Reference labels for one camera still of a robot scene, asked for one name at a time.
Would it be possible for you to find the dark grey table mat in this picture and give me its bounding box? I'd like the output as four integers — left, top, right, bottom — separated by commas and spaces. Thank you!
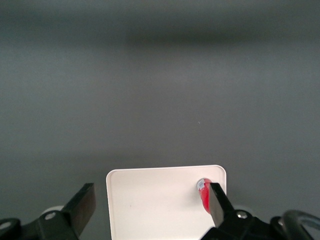
0, 0, 320, 240

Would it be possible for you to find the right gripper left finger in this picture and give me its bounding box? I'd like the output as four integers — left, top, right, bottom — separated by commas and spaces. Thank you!
34, 182, 97, 240

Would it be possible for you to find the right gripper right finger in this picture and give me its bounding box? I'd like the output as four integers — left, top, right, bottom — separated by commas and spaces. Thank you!
199, 182, 271, 240

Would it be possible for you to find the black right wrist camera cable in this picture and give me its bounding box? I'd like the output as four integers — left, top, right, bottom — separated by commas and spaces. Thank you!
279, 209, 320, 240

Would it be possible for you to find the red coke bottle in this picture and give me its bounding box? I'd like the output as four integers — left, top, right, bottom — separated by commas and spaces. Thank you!
195, 177, 215, 216

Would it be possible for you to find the beige plastic tray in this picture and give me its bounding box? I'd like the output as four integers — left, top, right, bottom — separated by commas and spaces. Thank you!
105, 164, 228, 240

